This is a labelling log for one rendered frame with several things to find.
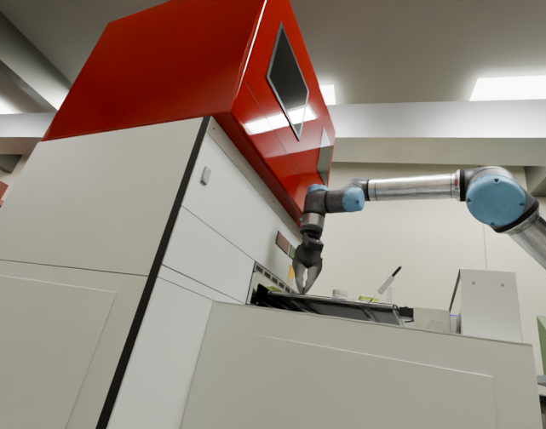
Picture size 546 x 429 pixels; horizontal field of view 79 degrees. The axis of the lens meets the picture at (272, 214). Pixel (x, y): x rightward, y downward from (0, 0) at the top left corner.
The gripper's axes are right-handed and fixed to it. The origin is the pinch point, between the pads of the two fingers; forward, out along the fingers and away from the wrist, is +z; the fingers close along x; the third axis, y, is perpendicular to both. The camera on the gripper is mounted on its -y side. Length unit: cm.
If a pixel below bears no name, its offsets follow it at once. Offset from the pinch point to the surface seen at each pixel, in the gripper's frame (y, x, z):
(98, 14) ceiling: 156, 225, -264
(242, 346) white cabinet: -18.3, 14.5, 18.4
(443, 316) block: -16.5, -32.3, 2.4
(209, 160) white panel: -26.9, 31.6, -19.9
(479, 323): -35.1, -27.9, 6.4
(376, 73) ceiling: 147, -66, -264
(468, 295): -34.4, -26.7, 1.3
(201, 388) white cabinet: -14.2, 21.2, 28.4
